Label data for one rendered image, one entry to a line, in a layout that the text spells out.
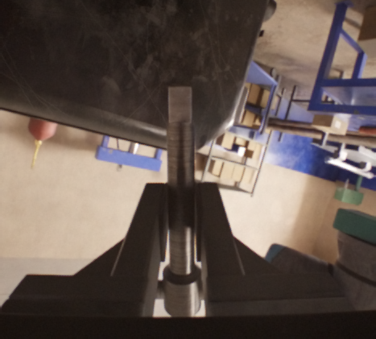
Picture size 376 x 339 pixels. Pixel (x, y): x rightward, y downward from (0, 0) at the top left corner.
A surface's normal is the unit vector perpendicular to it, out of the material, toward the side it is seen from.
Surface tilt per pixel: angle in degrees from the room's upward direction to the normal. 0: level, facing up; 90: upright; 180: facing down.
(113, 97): 90
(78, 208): 90
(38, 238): 90
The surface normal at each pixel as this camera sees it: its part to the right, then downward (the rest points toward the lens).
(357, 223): -0.77, -0.19
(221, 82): 0.51, 0.18
